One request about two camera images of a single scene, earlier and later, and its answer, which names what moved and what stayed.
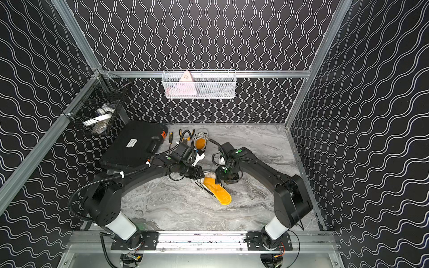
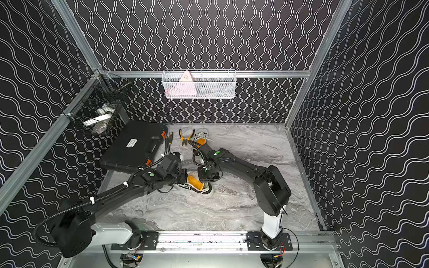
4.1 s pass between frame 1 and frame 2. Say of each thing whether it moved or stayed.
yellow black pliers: stayed
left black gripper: moved
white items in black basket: stayed
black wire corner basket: stayed
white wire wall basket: stayed
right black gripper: moved
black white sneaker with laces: stayed
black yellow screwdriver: stayed
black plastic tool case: stayed
